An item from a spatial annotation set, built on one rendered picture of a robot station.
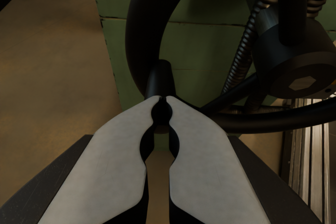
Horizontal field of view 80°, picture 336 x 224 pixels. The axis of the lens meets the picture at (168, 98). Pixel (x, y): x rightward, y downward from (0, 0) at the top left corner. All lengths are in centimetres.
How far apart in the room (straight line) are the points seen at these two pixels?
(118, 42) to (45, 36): 118
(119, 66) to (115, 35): 9
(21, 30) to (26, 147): 83
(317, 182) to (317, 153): 11
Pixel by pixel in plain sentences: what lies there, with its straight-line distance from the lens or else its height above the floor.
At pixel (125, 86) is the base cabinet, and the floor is 51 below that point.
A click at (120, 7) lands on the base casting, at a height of 73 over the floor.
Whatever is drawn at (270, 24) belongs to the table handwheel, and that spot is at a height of 82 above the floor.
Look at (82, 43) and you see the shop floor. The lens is 144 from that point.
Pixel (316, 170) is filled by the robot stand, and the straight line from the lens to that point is 93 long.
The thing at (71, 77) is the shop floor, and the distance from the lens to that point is 127.
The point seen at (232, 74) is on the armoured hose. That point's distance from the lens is 30.
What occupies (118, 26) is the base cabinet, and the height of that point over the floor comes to 70.
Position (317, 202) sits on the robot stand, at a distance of 89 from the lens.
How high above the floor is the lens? 93
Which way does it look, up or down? 57 degrees down
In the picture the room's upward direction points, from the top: 8 degrees clockwise
